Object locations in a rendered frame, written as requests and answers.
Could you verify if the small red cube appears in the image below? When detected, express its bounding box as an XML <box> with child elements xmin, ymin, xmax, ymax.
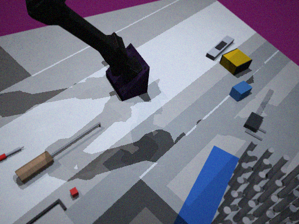
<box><xmin>70</xmin><ymin>187</ymin><xmax>79</xmax><ymax>198</ymax></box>

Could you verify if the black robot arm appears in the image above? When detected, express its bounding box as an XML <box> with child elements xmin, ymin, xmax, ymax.
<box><xmin>26</xmin><ymin>0</ymin><xmax>142</xmax><ymax>81</ymax></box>

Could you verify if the blue flat strip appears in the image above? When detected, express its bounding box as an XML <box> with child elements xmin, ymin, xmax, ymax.
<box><xmin>173</xmin><ymin>146</ymin><xmax>239</xmax><ymax>224</ymax></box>

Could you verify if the yellow block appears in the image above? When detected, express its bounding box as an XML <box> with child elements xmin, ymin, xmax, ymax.
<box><xmin>219</xmin><ymin>48</ymin><xmax>252</xmax><ymax>75</ymax></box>

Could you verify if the blue cube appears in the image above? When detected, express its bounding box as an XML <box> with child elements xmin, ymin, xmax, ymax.
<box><xmin>229</xmin><ymin>80</ymin><xmax>252</xmax><ymax>102</ymax></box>

